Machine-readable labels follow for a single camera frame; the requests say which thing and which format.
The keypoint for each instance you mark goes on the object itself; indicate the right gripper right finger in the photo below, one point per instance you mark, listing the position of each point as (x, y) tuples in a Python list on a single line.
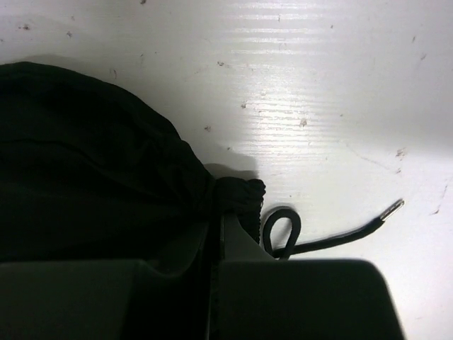
[(262, 298)]

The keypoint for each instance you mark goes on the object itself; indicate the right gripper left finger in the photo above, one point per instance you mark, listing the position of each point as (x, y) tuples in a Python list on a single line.
[(100, 299)]

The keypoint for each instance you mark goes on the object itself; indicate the black trousers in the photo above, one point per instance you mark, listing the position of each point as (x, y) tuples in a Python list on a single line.
[(88, 170)]

